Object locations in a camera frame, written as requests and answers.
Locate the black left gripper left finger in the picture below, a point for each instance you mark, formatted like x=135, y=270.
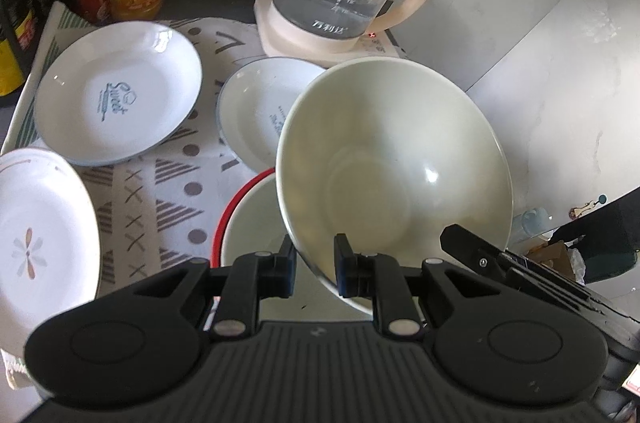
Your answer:
x=225, y=300

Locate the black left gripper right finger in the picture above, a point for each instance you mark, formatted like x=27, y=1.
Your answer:
x=406, y=300

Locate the red rimmed black bowl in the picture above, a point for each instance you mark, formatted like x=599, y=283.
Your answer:
x=252, y=223

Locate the large cream white bowl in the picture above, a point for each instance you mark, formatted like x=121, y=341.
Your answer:
x=389, y=153

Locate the white Bakery plate blue rim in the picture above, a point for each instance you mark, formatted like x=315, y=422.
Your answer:
x=253, y=105

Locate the white plate flower pattern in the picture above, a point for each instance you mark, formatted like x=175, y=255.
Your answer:
x=50, y=245

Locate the white Sweet plate blue rim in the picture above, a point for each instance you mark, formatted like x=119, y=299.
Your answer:
x=117, y=92

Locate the cream kettle heating base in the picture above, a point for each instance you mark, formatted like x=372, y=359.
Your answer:
x=281, y=38

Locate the dark oil bottle yellow label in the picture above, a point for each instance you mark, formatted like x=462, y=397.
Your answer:
x=26, y=17

